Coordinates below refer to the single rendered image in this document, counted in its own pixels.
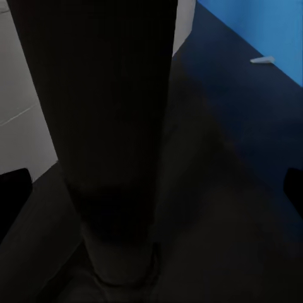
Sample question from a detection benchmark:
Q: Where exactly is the monitor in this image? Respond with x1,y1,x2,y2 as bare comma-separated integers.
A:
0,0,196,303

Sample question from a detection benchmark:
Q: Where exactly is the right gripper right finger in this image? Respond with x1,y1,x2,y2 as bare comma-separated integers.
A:
283,168,303,218

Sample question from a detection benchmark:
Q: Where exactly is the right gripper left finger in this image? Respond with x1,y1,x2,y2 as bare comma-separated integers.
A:
0,168,33,244

